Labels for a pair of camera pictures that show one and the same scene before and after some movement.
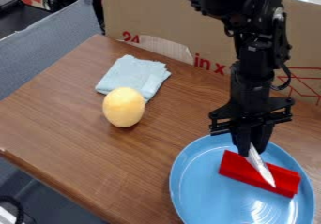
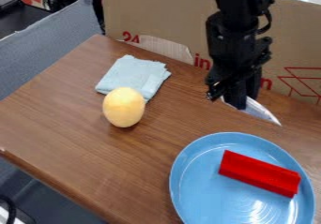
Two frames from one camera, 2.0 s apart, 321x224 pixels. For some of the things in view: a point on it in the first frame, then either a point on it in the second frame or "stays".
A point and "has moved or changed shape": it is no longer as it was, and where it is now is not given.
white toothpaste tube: x=257 y=160 has moved or changed shape
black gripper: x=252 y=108 to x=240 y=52
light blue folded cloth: x=134 y=73 stays
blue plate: x=210 y=198 stays
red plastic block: x=237 y=167 stays
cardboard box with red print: x=155 y=15 stays
